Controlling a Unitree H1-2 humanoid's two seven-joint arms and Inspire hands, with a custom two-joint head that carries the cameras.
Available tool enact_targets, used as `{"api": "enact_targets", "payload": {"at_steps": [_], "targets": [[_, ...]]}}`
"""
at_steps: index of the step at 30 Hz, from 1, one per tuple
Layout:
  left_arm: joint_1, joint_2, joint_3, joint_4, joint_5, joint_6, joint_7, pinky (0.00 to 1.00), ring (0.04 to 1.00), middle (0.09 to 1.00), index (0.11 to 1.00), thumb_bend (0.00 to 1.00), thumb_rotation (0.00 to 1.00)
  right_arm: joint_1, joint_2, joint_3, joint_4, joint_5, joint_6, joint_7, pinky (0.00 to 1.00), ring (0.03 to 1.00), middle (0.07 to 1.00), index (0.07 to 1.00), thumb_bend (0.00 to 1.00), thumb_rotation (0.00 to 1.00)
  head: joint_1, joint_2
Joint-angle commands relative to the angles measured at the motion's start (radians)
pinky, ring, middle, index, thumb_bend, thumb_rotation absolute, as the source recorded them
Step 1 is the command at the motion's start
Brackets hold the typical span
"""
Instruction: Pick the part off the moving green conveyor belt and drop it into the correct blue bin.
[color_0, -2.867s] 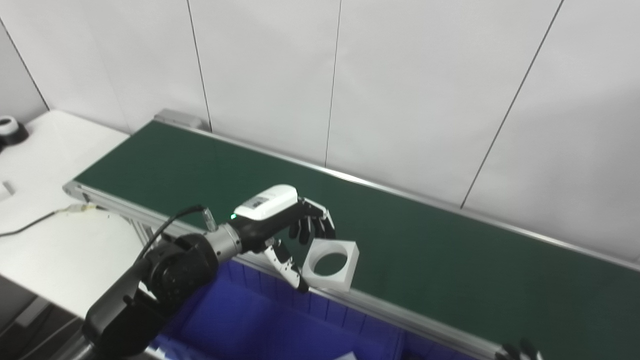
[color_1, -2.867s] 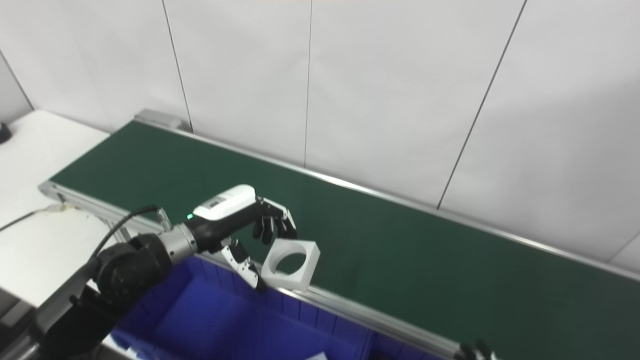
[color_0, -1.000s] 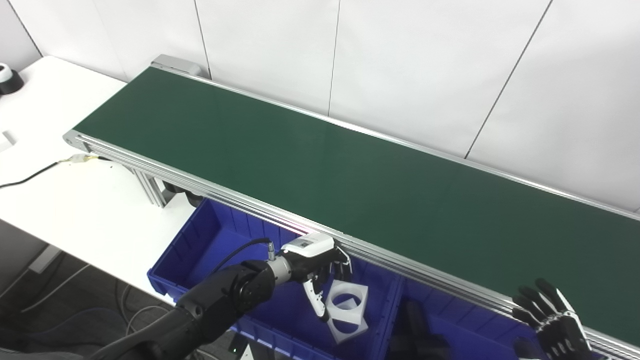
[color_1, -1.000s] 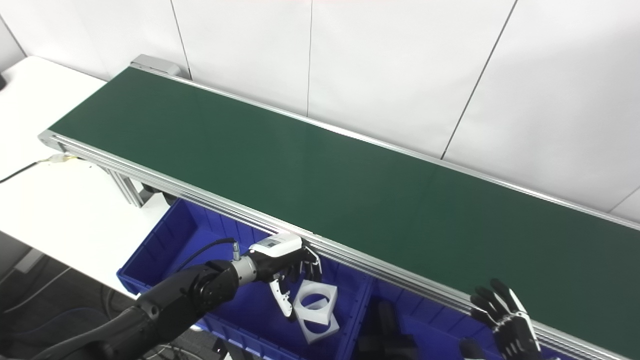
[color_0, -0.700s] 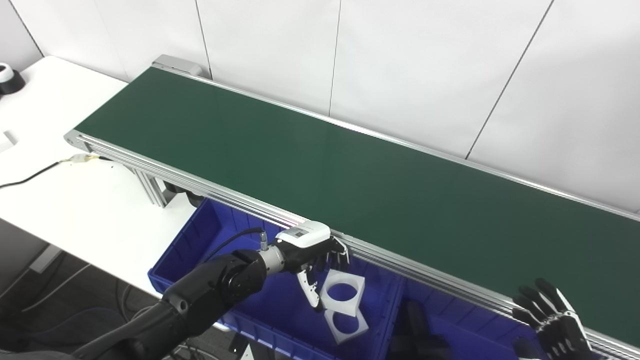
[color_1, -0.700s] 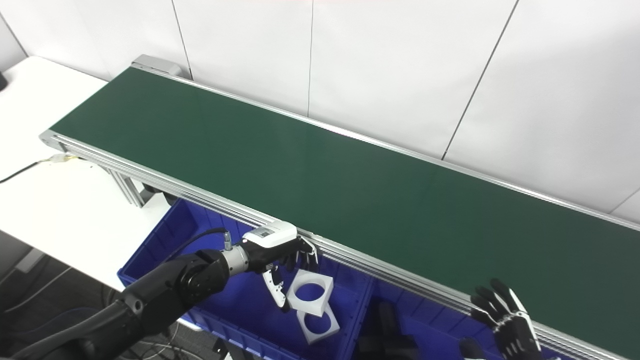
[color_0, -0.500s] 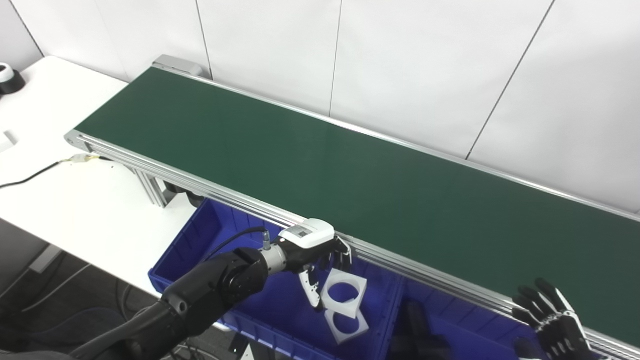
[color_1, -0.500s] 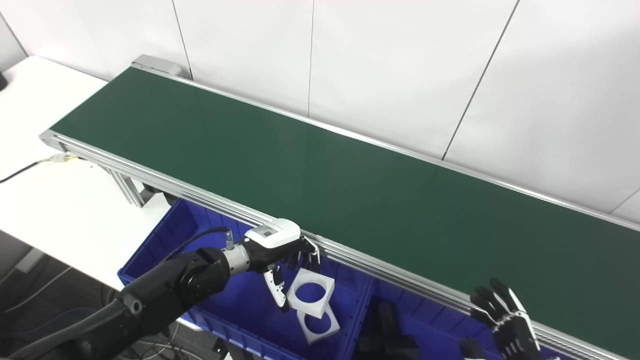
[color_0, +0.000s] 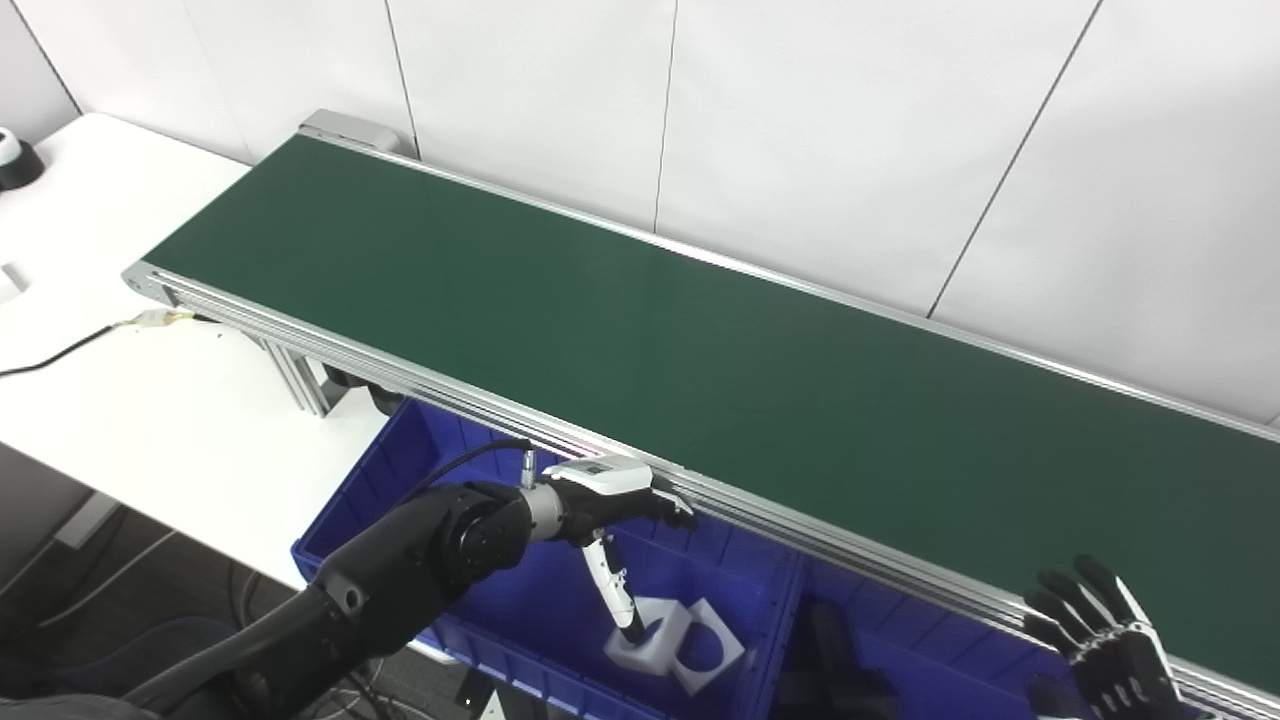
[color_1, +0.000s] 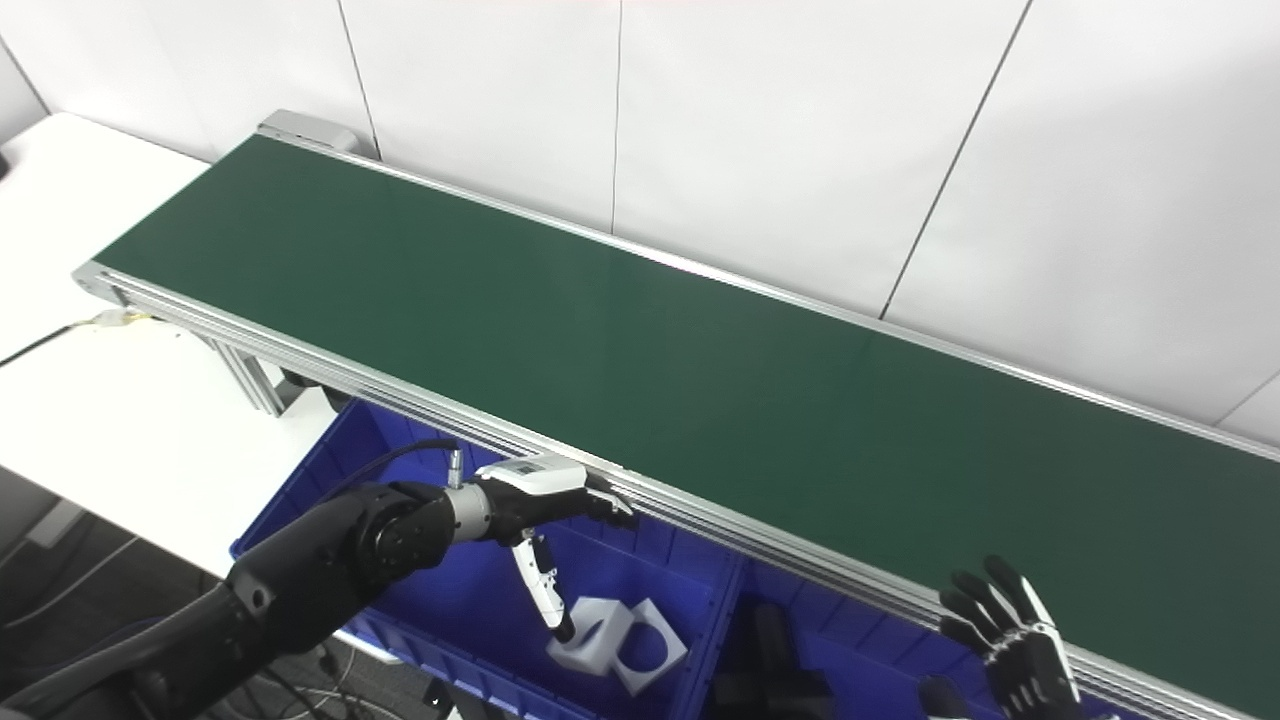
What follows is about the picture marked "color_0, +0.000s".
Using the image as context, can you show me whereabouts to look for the black cylinder parts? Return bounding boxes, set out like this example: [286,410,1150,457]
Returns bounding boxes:
[780,600,901,720]

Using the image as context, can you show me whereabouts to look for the green conveyor belt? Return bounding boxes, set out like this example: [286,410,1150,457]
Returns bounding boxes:
[143,135,1280,691]
[122,108,1280,720]

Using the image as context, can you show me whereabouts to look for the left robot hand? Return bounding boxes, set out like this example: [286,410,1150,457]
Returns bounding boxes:
[540,454,699,645]

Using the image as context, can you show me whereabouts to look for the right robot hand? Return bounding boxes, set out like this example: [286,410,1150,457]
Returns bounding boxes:
[1022,555,1216,720]

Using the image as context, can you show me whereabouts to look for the aluminium conveyor leg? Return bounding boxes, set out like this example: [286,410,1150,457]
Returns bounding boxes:
[258,338,336,416]

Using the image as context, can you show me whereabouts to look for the black and white tape roll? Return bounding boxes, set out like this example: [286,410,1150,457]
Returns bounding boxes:
[0,127,46,193]

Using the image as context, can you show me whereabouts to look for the black motor under conveyor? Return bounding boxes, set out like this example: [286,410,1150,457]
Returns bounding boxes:
[325,365,406,413]

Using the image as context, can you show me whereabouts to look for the white square part with hole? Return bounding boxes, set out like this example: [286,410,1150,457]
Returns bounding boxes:
[603,596,691,673]
[668,598,747,698]

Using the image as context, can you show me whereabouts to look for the white table leg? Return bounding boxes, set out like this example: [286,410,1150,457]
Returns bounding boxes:
[52,490,121,549]

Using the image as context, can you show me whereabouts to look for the black cable with pale connector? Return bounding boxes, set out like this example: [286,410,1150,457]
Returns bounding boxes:
[0,308,216,379]

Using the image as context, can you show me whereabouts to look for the grey conveyor end cap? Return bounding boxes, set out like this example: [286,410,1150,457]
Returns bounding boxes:
[298,108,401,156]

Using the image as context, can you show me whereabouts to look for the blue plastic bin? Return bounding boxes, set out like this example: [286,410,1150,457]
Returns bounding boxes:
[760,555,1241,720]
[290,398,806,720]

